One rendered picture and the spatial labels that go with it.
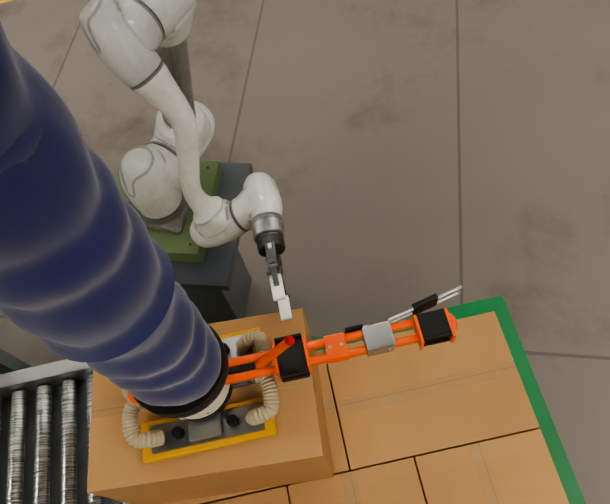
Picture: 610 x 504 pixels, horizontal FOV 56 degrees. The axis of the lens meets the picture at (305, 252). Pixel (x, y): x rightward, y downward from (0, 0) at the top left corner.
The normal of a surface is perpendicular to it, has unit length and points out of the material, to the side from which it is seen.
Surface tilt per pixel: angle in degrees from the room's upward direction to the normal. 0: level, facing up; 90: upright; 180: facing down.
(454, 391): 0
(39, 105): 80
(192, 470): 0
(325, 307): 0
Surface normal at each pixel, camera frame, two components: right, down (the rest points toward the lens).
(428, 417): -0.11, -0.47
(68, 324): 0.29, 0.67
